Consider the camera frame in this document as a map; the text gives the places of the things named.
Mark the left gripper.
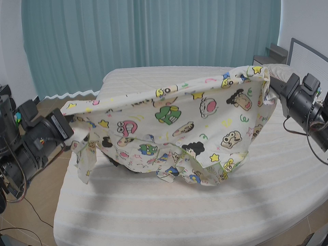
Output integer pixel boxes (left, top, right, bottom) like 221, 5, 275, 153
24, 108, 75, 163

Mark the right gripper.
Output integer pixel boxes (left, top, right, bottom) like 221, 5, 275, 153
280, 73, 318, 135

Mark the white printed pyjama top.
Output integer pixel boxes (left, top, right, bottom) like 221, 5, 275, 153
61, 65, 278, 187

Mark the bed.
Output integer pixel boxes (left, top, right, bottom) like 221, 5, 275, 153
52, 38, 328, 246

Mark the cream pillow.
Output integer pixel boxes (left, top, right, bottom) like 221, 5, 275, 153
262, 64, 299, 83

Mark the grey bedside table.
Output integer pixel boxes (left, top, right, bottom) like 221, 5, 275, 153
253, 43, 289, 66

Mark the blue-green curtain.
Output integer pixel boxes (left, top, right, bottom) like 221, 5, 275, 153
22, 0, 282, 100

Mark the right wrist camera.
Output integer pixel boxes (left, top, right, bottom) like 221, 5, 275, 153
302, 73, 321, 94

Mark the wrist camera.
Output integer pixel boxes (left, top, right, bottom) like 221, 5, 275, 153
17, 99, 39, 129
302, 73, 321, 94

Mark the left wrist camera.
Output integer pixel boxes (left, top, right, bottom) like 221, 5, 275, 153
17, 99, 39, 129

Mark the black cable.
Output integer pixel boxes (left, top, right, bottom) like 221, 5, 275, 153
24, 197, 54, 227
283, 117, 328, 165

